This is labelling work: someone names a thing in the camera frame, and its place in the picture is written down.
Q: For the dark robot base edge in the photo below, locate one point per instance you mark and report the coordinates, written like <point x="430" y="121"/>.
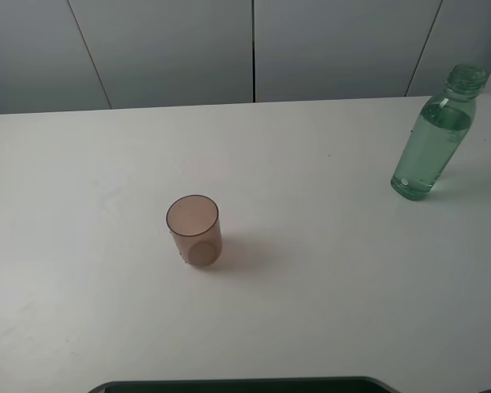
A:
<point x="292" y="384"/>

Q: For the green transparent water bottle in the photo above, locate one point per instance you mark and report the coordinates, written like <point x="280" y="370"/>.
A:
<point x="440" y="127"/>

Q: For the pink translucent plastic cup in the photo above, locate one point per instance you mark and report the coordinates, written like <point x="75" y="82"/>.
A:
<point x="193" y="222"/>

